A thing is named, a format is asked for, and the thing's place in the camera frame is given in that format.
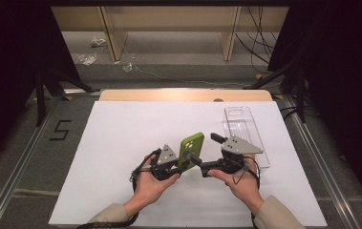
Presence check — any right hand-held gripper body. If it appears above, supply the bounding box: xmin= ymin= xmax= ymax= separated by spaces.
xmin=220 ymin=135 xmax=264 ymax=175

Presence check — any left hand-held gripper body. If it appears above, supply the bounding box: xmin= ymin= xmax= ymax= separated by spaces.
xmin=151 ymin=143 xmax=182 ymax=181

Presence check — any green cartoon phone case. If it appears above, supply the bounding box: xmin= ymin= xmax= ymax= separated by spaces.
xmin=177 ymin=132 xmax=205 ymax=175

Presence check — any clear plastic packaging tray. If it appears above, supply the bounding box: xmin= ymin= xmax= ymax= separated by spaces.
xmin=222 ymin=106 xmax=271 ymax=169

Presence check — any person's left hand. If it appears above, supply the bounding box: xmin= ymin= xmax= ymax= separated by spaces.
xmin=124 ymin=156 xmax=181 ymax=218

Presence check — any person's right hand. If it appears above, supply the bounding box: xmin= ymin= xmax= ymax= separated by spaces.
xmin=207 ymin=154 xmax=265 ymax=217

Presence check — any white table sheet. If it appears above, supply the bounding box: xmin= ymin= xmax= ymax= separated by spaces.
xmin=48 ymin=100 xmax=329 ymax=228

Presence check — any black metal stand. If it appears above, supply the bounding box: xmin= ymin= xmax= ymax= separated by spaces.
xmin=34 ymin=65 xmax=101 ymax=128
xmin=244 ymin=31 xmax=309 ymax=124

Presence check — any black curtain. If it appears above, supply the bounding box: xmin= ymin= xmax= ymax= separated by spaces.
xmin=0 ymin=0 xmax=83 ymax=173
xmin=266 ymin=0 xmax=362 ymax=211

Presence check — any large crumpled plastic scrap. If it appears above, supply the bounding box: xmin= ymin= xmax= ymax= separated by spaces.
xmin=72 ymin=52 xmax=98 ymax=67

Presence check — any light wooden shelf unit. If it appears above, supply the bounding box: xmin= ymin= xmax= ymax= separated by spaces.
xmin=51 ymin=6 xmax=289 ymax=62

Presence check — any small crumpled plastic scrap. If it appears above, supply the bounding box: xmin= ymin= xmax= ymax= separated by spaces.
xmin=90 ymin=35 xmax=107 ymax=49

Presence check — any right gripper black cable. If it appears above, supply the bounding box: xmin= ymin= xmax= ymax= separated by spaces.
xmin=231 ymin=156 xmax=263 ymax=229

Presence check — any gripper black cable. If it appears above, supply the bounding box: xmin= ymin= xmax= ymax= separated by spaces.
xmin=231 ymin=156 xmax=263 ymax=229
xmin=75 ymin=148 xmax=162 ymax=229

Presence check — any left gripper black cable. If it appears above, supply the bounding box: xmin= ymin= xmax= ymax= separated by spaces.
xmin=75 ymin=148 xmax=162 ymax=229

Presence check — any aluminium floor rail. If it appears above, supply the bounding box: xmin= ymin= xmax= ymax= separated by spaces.
xmin=0 ymin=94 xmax=64 ymax=229
xmin=283 ymin=94 xmax=362 ymax=229

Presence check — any bundle of black cables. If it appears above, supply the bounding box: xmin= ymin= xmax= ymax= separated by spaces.
xmin=234 ymin=6 xmax=280 ymax=75

